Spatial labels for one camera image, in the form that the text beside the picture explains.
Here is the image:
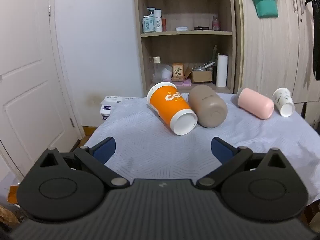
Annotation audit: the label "wooden shelf unit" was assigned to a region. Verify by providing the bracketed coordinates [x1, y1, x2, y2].
[132, 0, 237, 98]

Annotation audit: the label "white tall tube bottle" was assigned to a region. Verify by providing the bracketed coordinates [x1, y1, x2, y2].
[154, 9, 162, 32]

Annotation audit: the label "brown tumbler cup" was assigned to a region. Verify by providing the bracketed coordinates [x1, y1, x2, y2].
[188, 85, 228, 128]

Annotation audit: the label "white plastic bag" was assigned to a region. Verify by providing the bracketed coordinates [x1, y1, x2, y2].
[161, 64, 173, 78]

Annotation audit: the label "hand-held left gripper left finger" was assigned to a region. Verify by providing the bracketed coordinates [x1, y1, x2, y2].
[35, 137, 130, 190]

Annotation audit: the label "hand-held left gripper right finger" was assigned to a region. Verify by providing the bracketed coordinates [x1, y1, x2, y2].
[197, 137, 291, 190]

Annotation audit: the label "clear bottle with cream cap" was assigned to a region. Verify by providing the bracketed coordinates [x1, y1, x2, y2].
[152, 56, 163, 83]

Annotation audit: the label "pale blue table cloth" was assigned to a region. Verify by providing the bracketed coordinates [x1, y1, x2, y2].
[85, 92, 320, 207]

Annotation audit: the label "brown cardboard piece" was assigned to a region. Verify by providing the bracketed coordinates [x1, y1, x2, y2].
[7, 184, 20, 204]

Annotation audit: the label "orange paper cup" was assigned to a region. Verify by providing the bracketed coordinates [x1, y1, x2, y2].
[146, 81, 198, 136]

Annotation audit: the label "teal hanging pouch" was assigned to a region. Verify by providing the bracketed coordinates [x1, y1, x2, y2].
[249, 0, 279, 18]

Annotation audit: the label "light wooden wardrobe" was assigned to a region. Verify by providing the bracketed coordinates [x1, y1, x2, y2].
[231, 0, 320, 104]

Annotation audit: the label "teal white pump bottle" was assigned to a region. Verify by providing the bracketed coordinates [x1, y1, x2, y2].
[142, 7, 155, 33]

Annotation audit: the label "pink cup with grey lid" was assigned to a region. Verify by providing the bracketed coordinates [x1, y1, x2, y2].
[232, 87, 275, 120]

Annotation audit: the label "black hanging garment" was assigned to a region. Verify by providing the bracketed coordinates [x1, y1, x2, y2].
[304, 0, 320, 81]

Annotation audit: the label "white paper towel roll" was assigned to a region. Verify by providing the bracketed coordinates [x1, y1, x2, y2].
[216, 54, 228, 87]

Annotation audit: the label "small white paper cup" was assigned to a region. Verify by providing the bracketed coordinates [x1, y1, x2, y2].
[272, 87, 295, 117]

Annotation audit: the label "purple white tissue pack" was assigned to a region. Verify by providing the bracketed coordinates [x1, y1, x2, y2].
[99, 104, 112, 120]

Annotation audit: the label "floral print box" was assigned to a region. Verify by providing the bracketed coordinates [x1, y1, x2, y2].
[171, 63, 186, 82]

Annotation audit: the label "open cardboard box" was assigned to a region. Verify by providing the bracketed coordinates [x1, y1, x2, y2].
[185, 66, 213, 84]

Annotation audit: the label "clear plastic wrappers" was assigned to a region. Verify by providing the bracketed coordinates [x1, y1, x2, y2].
[192, 60, 217, 72]

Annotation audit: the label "white door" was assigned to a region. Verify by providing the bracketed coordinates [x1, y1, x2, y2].
[0, 0, 83, 180]

